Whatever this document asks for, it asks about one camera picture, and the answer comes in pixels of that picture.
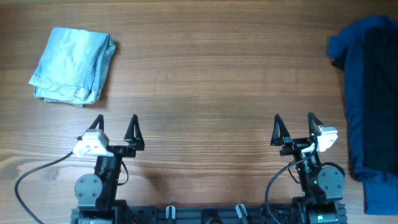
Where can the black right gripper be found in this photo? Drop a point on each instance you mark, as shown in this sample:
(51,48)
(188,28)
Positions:
(276,140)

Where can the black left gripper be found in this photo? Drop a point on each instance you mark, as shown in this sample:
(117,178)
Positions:
(137,142)

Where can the light blue denim shorts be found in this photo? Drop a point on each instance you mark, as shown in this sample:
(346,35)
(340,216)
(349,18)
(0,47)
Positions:
(73,67)

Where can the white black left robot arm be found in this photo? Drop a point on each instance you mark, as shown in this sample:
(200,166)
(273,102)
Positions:
(96,192)

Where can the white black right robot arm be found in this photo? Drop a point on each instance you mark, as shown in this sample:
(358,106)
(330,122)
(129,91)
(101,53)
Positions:
(321,183)

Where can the dark blue shirt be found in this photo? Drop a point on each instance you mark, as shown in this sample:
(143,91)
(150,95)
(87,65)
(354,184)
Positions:
(367,53)

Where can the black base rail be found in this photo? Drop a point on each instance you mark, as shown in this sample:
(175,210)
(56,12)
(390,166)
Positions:
(217,214)

